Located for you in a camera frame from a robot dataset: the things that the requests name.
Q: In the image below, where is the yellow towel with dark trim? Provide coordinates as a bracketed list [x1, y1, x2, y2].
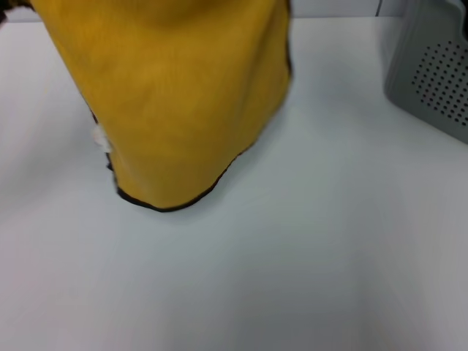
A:
[0, 0, 295, 214]

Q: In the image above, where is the grey perforated storage box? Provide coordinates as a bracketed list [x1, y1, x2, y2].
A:
[382, 0, 468, 146]

